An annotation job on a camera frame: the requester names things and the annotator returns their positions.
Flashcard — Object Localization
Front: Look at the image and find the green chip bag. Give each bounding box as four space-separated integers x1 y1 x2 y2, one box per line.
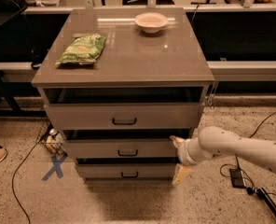
56 34 106 65

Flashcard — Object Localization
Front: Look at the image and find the black power strip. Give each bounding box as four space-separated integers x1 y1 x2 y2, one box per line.
257 188 276 217

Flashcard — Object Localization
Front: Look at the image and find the grey bottom drawer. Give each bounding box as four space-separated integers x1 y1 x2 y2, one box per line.
76 163 175 179

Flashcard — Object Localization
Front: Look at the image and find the blue tape cross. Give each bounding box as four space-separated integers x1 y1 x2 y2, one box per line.
42 154 67 181

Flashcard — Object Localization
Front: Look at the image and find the grey drawer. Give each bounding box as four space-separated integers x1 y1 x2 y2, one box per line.
63 139 177 158
76 163 175 179
45 104 204 130

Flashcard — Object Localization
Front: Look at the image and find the grey top drawer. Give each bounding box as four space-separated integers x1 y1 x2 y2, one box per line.
45 104 204 130

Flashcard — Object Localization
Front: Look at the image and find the grey drawer cabinet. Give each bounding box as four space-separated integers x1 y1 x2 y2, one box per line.
31 7 215 183

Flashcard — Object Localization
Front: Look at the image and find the white bowl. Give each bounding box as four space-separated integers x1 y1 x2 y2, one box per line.
134 12 168 34

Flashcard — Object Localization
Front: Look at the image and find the wire basket with bottles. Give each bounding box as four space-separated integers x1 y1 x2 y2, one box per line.
36 121 66 155

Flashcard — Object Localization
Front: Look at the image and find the black floor cable left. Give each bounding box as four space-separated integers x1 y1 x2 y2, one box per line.
10 140 43 224

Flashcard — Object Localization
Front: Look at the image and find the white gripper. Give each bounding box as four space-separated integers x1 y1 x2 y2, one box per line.
170 135 197 185

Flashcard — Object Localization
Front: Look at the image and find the black power adapter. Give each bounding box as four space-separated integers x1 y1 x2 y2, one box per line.
229 169 245 189

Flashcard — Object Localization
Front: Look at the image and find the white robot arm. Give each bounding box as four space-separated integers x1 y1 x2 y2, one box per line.
170 126 276 185

